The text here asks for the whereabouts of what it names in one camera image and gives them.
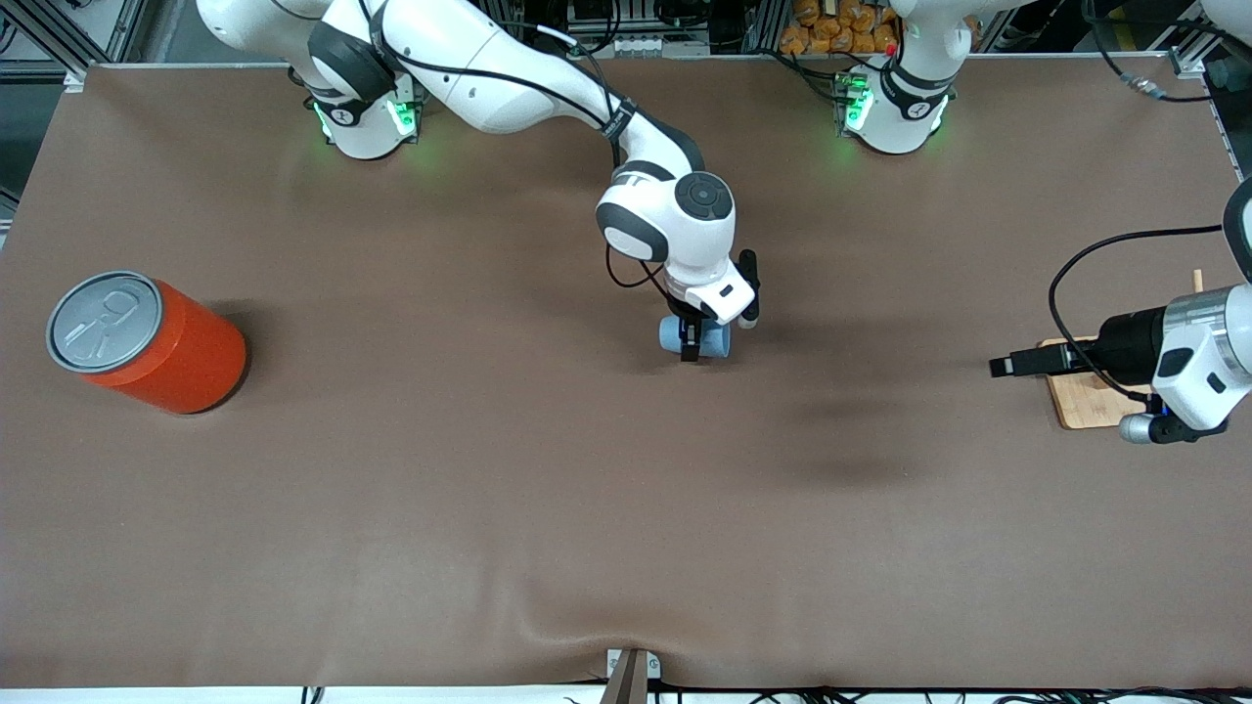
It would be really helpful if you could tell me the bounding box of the aluminium frame profile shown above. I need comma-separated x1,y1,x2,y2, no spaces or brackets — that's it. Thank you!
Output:
0,0,157,69

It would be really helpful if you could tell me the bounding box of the orange can with silver lid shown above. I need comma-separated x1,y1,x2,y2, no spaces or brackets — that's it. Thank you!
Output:
46,271,248,416

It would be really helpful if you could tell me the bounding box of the silver metal clamp bracket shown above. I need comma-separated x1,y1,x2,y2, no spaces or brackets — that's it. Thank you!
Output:
606,648,661,682

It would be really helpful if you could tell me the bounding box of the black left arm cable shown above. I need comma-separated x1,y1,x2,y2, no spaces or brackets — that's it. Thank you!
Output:
1049,226,1226,404

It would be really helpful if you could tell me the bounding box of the wooden mug stand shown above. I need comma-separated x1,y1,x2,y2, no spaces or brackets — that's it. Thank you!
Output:
1037,269,1203,432

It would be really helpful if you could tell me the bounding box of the black cable with metal connector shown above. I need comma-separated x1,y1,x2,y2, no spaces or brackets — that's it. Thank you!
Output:
1081,0,1216,105

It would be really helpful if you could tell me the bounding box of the pile of orange bread rolls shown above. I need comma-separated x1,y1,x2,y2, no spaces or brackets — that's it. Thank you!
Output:
780,0,901,56

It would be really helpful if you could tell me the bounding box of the brown table mat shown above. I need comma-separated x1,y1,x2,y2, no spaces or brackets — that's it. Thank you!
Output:
0,54,1252,690

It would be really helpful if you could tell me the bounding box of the brown camera post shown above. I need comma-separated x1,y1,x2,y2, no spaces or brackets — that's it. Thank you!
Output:
601,650,650,704

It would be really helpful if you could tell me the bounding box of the light blue cup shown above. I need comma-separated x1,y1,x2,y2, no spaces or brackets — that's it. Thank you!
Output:
657,314,734,359

